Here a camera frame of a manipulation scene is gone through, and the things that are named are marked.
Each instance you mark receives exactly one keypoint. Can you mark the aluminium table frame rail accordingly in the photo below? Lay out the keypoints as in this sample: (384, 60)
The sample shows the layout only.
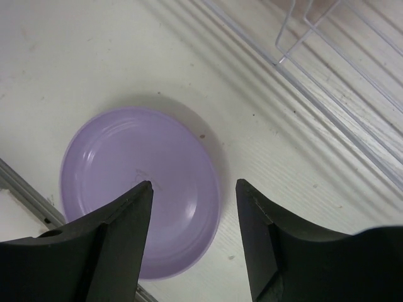
(28, 195)

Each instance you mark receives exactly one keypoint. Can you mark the purple plastic plate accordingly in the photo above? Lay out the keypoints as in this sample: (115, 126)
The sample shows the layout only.
(120, 148)

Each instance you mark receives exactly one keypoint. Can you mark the white wire dish rack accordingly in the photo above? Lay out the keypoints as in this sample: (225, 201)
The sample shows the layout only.
(345, 57)

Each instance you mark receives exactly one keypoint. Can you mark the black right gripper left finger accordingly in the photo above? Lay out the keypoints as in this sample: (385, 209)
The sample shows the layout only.
(94, 245)

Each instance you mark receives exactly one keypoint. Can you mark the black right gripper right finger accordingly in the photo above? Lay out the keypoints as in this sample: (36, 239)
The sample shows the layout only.
(291, 259)

